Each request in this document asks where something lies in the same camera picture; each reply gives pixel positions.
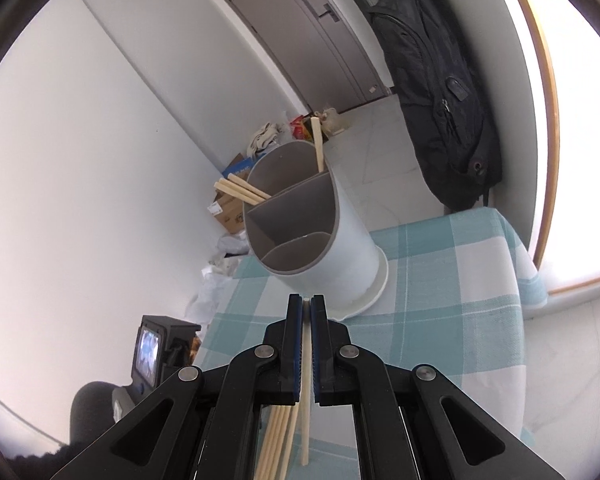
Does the blue carton box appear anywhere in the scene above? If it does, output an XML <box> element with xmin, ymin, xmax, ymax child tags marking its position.
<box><xmin>222</xmin><ymin>152</ymin><xmax>261</xmax><ymax>181</ymax></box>

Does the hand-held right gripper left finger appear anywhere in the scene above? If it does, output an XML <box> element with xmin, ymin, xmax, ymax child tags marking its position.
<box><xmin>50</xmin><ymin>294</ymin><xmax>306</xmax><ymax>480</ymax></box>

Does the bright wooden framed window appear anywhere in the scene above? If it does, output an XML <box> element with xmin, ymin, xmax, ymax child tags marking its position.
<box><xmin>480</xmin><ymin>0</ymin><xmax>600</xmax><ymax>296</ymax></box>

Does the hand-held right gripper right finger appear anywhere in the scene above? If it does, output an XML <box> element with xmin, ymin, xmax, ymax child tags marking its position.
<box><xmin>310</xmin><ymin>294</ymin><xmax>566</xmax><ymax>480</ymax></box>

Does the cream cloth tote bag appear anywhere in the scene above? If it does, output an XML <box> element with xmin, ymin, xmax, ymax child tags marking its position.
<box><xmin>247</xmin><ymin>121</ymin><xmax>288</xmax><ymax>156</ymax></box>

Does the pile of wooden chopsticks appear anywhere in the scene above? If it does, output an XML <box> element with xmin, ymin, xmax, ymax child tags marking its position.
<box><xmin>255</xmin><ymin>402</ymin><xmax>301</xmax><ymax>480</ymax></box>

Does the teal checked tablecloth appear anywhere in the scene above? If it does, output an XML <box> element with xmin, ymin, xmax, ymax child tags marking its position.
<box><xmin>187</xmin><ymin>207</ymin><xmax>548</xmax><ymax>480</ymax></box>

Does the red paper bag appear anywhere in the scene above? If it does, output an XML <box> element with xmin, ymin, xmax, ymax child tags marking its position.
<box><xmin>290</xmin><ymin>116</ymin><xmax>313</xmax><ymax>142</ymax></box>

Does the black backpack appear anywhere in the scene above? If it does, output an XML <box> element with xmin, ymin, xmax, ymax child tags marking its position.
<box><xmin>367</xmin><ymin>0</ymin><xmax>503</xmax><ymax>211</ymax></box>

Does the person's left forearm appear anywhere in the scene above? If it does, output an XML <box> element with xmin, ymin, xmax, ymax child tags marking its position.
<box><xmin>0</xmin><ymin>381</ymin><xmax>126</xmax><ymax>480</ymax></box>

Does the white grey utensil holder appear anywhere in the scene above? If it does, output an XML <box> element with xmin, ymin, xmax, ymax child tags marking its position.
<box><xmin>242</xmin><ymin>141</ymin><xmax>390</xmax><ymax>322</ymax></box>

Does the pale plastic bag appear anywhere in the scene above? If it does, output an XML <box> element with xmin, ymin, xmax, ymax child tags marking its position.
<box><xmin>314</xmin><ymin>107</ymin><xmax>353</xmax><ymax>137</ymax></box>

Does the clear crumpled plastic bag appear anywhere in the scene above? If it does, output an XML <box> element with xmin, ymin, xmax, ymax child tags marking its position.
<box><xmin>187</xmin><ymin>259</ymin><xmax>242</xmax><ymax>322</ymax></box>

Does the grey white parcel bag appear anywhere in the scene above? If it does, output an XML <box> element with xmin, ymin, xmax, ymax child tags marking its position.
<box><xmin>214</xmin><ymin>234</ymin><xmax>252</xmax><ymax>263</ymax></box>

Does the grey door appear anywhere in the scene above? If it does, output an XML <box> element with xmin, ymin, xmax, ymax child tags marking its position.
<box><xmin>215</xmin><ymin>0</ymin><xmax>393</xmax><ymax>116</ymax></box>

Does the brown cardboard box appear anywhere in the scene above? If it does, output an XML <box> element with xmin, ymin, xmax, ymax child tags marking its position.
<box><xmin>212</xmin><ymin>187</ymin><xmax>248</xmax><ymax>235</ymax></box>

